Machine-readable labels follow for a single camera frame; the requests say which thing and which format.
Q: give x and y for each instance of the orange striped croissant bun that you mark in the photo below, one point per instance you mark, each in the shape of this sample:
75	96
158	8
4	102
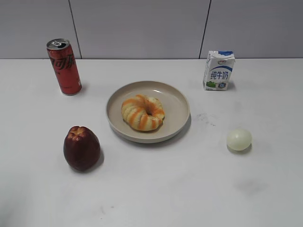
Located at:
143	113

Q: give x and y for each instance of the red cola can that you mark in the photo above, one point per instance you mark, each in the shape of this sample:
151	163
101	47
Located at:
63	62

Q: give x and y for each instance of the pale yellow ball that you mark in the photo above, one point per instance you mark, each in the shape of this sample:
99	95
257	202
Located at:
239	139

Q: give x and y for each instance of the beige round plate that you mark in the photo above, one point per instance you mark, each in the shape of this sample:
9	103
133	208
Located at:
176	108

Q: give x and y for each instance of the red apple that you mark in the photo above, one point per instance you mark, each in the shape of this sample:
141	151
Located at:
81	148

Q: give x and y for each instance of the white milk carton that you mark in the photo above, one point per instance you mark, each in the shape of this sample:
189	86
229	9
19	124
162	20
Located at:
218	70

